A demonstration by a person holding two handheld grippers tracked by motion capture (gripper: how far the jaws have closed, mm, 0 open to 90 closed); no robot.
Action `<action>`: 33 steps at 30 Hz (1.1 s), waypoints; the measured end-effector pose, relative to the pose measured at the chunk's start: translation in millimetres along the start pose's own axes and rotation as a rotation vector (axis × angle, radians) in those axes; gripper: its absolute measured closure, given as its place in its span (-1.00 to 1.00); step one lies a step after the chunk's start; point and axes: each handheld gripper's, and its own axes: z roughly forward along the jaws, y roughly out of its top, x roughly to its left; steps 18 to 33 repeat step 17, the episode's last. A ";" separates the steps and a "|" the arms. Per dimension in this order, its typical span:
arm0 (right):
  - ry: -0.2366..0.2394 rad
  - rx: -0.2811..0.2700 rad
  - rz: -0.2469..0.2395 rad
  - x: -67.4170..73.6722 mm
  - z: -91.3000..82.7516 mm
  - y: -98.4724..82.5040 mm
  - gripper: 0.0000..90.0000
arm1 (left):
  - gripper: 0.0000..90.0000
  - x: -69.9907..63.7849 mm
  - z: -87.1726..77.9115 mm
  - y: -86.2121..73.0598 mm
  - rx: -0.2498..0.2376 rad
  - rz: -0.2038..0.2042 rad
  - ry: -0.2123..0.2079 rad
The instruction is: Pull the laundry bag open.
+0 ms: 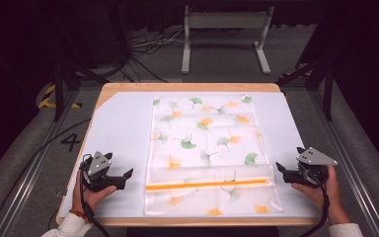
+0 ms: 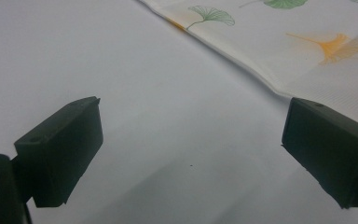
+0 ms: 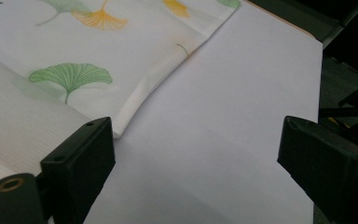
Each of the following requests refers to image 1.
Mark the white leaf-print pillowcase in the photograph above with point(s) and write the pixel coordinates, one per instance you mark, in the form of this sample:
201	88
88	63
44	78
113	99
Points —
204	154

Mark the yellow-black hazard tape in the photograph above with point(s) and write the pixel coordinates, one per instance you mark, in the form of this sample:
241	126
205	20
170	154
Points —
47	98

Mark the grey metal stand frame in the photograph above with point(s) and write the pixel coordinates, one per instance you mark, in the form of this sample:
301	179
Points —
227	20

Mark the person's right hand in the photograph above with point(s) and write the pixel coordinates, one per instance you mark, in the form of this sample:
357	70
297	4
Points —
332	200

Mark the aluminium rail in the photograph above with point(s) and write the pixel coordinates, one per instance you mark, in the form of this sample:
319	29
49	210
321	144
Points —
352	171
29	177

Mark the person's left hand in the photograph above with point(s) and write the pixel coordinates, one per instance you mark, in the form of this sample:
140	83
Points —
92	199

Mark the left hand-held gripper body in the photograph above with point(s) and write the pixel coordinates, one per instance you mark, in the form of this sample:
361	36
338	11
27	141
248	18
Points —
100	179

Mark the white table mat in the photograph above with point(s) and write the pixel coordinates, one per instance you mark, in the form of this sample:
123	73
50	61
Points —
121	125

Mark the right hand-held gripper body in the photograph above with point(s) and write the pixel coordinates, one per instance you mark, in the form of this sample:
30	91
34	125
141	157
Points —
314	158

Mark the black metal stand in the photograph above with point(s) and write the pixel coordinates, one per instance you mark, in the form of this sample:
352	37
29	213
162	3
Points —
327	89
58	92

